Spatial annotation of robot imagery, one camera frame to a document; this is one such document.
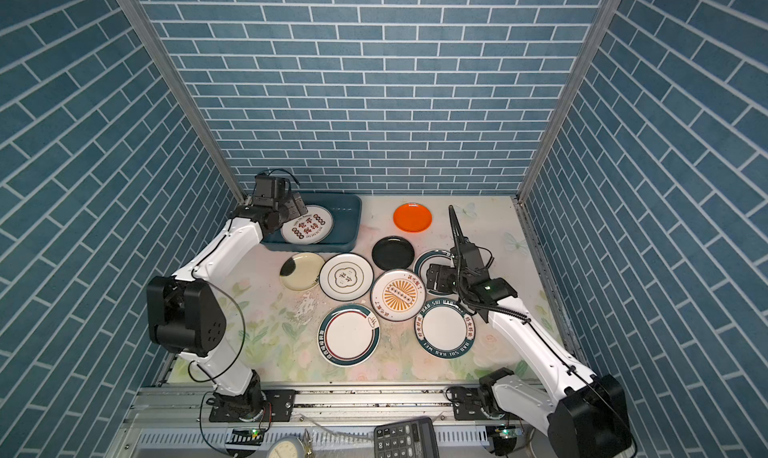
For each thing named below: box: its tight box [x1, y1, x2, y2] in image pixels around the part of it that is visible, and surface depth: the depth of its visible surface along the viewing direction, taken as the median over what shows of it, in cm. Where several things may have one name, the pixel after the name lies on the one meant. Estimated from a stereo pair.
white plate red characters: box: [280, 205, 334, 245], surface depth 111 cm
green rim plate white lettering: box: [414, 298, 476, 360], surface depth 89 cm
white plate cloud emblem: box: [319, 253, 375, 302], surface depth 98 cm
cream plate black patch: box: [279, 252, 325, 291], surface depth 100 cm
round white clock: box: [266, 435, 306, 458], surface depth 66 cm
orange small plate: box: [393, 202, 433, 233], surface depth 118 cm
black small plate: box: [371, 235, 415, 271], surface depth 105 cm
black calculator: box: [374, 417, 440, 458], surface depth 69 cm
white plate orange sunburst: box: [370, 268, 427, 322], surface depth 95 cm
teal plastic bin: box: [261, 192, 362, 253], surface depth 111 cm
